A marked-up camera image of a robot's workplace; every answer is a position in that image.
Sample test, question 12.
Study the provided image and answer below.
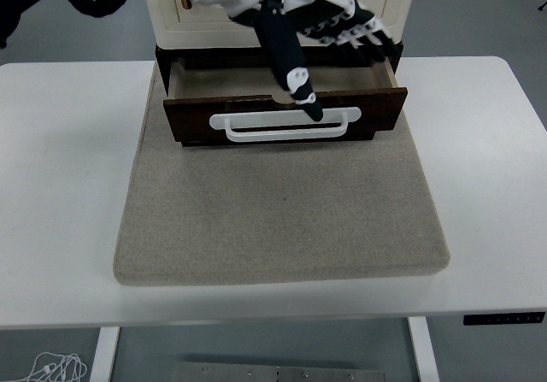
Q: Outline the white drawer handle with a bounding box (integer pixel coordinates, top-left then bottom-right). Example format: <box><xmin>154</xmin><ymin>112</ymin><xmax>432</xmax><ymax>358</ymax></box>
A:
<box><xmin>209</xmin><ymin>107</ymin><xmax>362</xmax><ymax>143</ymax></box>

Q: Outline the dark wood drawer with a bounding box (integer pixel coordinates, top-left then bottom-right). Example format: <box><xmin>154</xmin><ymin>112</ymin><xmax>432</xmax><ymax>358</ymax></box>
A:
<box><xmin>162</xmin><ymin>55</ymin><xmax>409</xmax><ymax>146</ymax></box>

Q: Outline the dark wood drawer housing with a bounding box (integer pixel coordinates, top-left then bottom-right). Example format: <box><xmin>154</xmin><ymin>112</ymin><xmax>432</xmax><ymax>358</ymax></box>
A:
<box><xmin>153</xmin><ymin>42</ymin><xmax>404</xmax><ymax>147</ymax></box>

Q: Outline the beige felt mat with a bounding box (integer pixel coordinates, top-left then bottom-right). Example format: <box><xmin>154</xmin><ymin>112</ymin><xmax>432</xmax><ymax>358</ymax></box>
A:
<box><xmin>113</xmin><ymin>59</ymin><xmax>452</xmax><ymax>287</ymax></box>

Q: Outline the white table leg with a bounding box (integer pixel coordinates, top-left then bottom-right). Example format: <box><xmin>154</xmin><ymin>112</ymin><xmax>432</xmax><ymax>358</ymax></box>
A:
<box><xmin>89</xmin><ymin>326</ymin><xmax>121</xmax><ymax>382</ymax></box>
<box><xmin>406</xmin><ymin>316</ymin><xmax>441</xmax><ymax>382</ymax></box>

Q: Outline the black table control panel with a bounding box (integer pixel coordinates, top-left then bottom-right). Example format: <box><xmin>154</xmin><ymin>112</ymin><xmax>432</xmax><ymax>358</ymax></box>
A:
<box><xmin>463</xmin><ymin>311</ymin><xmax>547</xmax><ymax>326</ymax></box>

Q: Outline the white cable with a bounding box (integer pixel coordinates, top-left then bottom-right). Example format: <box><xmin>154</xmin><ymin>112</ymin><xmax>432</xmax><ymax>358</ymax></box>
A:
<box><xmin>15</xmin><ymin>351</ymin><xmax>89</xmax><ymax>382</ymax></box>

